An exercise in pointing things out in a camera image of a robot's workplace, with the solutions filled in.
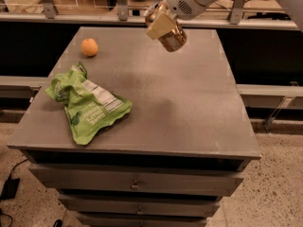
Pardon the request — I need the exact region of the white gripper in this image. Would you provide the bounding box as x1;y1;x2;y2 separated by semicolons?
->
145;0;215;40

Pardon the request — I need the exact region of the grey drawer cabinet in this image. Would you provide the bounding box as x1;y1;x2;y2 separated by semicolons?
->
8;27;260;227

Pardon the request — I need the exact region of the black floor cable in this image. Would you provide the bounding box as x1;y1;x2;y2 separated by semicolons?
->
0;158;29;227

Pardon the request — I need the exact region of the metal railing frame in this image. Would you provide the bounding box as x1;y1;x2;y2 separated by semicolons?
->
1;0;302;30

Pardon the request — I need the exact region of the orange fruit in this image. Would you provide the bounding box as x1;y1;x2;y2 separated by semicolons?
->
81;38;98;57

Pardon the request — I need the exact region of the orange soda can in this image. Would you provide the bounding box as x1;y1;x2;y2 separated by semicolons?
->
144;2;187;52

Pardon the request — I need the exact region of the black power adapter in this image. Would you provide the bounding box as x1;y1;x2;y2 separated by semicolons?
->
0;178;20;201

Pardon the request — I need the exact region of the green snack bag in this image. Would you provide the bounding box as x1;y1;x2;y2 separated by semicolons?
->
45;61;133;146

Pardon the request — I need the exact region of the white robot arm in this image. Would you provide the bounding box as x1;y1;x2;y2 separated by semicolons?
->
146;0;303;39

